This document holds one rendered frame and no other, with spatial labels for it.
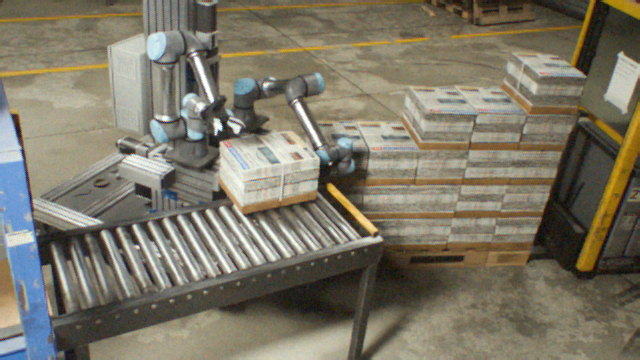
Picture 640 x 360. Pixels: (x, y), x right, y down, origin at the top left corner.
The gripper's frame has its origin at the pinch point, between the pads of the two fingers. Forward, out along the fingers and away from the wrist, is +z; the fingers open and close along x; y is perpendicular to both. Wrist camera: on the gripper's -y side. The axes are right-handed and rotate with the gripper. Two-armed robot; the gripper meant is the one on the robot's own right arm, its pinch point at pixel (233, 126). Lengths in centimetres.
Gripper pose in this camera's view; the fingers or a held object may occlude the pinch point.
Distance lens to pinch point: 255.1
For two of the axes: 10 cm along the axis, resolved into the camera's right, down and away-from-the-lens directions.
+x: -7.4, 1.4, -6.5
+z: 6.4, 4.4, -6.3
